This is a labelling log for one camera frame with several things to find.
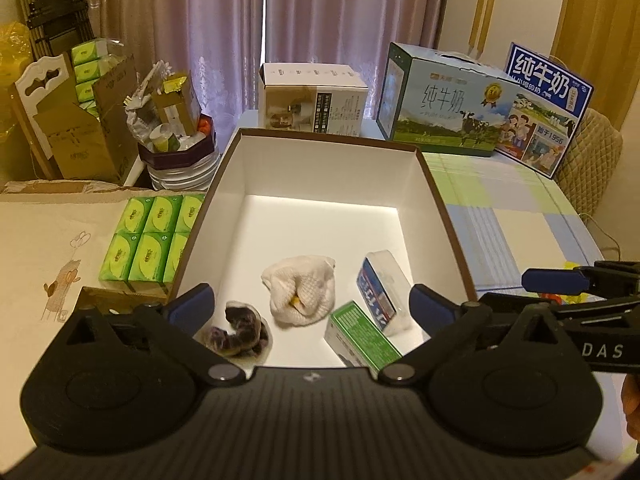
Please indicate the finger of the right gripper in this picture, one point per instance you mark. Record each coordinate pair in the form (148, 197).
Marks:
(611, 278)
(571, 282)

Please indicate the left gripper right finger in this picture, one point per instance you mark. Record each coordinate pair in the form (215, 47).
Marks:
(449, 325)

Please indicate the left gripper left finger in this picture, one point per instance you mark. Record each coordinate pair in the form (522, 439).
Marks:
(173, 327)

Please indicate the clear plastic case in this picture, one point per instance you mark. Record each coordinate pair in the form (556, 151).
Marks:
(385, 292)

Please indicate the dark velvet scrunchie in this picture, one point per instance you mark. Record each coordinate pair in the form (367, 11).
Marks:
(248, 336)

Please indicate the green medicine box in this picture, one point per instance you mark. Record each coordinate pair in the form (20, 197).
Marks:
(356, 340)

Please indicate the white knitted cloth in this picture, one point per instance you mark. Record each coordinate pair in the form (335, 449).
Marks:
(302, 289)

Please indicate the yellow snack packet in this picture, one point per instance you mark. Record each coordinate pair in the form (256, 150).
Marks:
(569, 299)

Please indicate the person's right hand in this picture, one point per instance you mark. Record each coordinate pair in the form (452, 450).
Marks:
(631, 405)

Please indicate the small brown cardboard box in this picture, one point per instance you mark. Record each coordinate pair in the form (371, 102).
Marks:
(109, 301)

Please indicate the checkered bed sheet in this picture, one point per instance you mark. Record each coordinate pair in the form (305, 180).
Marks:
(508, 219)

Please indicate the green tissue pack bundle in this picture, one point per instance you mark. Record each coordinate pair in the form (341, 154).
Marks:
(148, 241)

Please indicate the quilted beige chair cover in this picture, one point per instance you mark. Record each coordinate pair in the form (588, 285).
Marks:
(589, 164)

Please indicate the brown storage box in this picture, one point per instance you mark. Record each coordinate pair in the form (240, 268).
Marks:
(286, 195)

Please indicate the dark blue milk carton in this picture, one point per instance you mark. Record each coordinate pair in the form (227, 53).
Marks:
(546, 111)

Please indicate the dark bowl of clutter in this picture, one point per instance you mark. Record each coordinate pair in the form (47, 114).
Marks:
(176, 140)

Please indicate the light blue milk carton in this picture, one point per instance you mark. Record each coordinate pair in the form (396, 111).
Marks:
(442, 102)

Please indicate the cardboard tissue carton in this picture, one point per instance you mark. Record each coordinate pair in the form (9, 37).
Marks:
(71, 110)

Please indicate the yellow curtain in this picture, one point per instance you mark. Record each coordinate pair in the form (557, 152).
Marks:
(599, 41)

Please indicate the white product box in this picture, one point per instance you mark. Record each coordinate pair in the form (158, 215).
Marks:
(311, 97)

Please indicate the pink curtain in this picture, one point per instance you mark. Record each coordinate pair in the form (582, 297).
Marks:
(223, 43)

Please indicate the yellow plastic bag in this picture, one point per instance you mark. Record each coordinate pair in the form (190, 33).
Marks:
(15, 56)

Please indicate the black folding cart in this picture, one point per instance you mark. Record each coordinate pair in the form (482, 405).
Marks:
(55, 26)

